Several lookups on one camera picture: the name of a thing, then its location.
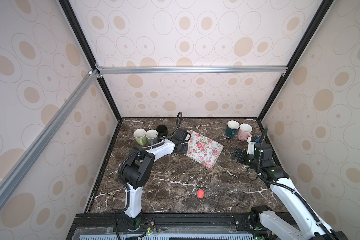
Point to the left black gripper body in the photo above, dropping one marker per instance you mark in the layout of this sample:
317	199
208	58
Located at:
183	149

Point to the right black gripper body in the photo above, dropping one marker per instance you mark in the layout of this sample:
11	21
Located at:
250	160

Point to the black ceramic mug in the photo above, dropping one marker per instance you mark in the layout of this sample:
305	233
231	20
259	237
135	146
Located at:
162	130

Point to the pink ceramic mug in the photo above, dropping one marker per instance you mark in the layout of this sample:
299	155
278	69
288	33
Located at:
244	132

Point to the grey ceramic mug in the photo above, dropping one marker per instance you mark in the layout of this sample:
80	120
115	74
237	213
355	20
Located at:
152	137

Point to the floral rectangular tray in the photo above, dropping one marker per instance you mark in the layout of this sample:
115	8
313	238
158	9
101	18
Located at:
203	150

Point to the dark green ceramic mug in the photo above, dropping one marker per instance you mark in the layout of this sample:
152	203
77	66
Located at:
232	128

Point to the light green ceramic mug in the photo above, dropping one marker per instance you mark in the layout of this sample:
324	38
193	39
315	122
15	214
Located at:
140	137

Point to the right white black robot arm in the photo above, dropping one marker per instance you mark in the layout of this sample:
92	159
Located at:
309	225

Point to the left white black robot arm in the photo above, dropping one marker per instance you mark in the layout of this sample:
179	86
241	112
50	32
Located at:
136	169

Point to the small red toy fruit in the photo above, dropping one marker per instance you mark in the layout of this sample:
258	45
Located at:
200	194

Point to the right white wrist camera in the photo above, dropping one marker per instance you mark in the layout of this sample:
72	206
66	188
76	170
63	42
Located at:
251	145

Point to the horizontal aluminium frame bar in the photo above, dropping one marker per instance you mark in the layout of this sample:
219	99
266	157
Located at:
196	70

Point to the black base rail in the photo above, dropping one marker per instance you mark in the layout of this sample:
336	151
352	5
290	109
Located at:
167	226

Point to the diagonal aluminium frame bar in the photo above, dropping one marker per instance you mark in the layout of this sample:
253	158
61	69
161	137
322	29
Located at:
9	184

